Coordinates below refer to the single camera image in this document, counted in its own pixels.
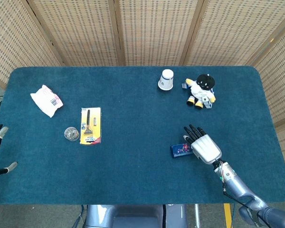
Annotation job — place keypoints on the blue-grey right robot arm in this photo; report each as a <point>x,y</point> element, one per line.
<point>240,187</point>

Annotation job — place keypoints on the woven rattan folding screen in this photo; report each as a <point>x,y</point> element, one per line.
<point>154,31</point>

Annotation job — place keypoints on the blue table mat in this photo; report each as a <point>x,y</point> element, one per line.
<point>133,175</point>

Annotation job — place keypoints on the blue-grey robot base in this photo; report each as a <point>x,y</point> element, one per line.
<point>133,217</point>

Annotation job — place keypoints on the white paper cup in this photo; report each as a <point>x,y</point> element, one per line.
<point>165,82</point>

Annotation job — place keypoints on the blue glasses case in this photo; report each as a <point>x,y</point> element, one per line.
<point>180,152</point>

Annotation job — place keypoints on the small blue white cube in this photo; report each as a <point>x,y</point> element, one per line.
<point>207,104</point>
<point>184,85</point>

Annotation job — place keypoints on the black-headed plush doll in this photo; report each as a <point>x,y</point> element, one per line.
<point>200,91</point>

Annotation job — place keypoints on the white pink snack packet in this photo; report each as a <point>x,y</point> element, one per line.
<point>46,101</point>

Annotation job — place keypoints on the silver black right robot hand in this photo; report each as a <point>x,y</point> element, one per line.
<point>205,148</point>

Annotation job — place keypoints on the clear round container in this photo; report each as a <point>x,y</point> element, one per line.
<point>71,134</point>

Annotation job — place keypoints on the metal table leg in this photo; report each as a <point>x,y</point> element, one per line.
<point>197,216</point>

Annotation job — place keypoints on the yellow razor blister pack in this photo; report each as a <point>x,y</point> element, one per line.
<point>96,133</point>

